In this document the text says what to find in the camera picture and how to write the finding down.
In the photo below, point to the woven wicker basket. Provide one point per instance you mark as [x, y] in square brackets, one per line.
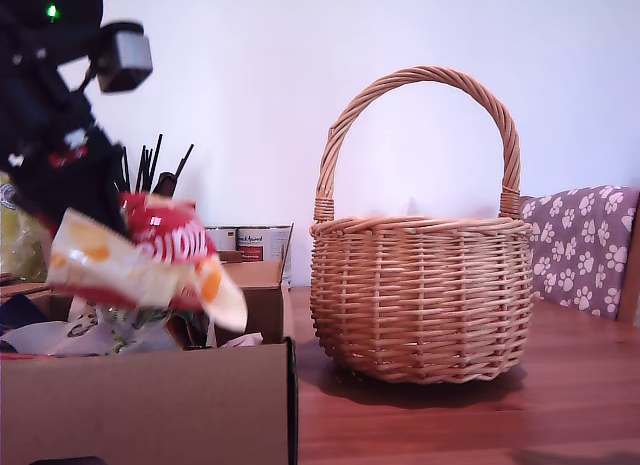
[420, 310]

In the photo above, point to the tin can red label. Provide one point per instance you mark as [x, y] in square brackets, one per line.
[262, 242]

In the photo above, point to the brown cardboard box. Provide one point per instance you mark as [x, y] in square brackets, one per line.
[150, 410]

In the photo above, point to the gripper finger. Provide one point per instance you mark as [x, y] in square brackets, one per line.
[37, 205]
[90, 190]

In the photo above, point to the red Maltesers bag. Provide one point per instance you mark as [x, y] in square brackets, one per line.
[165, 245]

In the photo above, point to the white paper leaflet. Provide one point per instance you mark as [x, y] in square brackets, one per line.
[242, 339]

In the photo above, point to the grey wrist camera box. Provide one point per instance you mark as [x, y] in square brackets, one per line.
[130, 55]

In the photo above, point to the yellow green plastic bag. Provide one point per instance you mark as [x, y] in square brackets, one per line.
[20, 250]

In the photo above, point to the tin can white label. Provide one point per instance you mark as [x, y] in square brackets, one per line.
[222, 239]

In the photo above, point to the white green Galaxy bag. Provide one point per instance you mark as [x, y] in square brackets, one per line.
[100, 335]

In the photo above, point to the purple paw print cloth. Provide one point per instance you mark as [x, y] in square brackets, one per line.
[575, 245]

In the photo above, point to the thin black stick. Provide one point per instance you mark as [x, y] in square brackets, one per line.
[126, 172]
[184, 161]
[156, 162]
[142, 170]

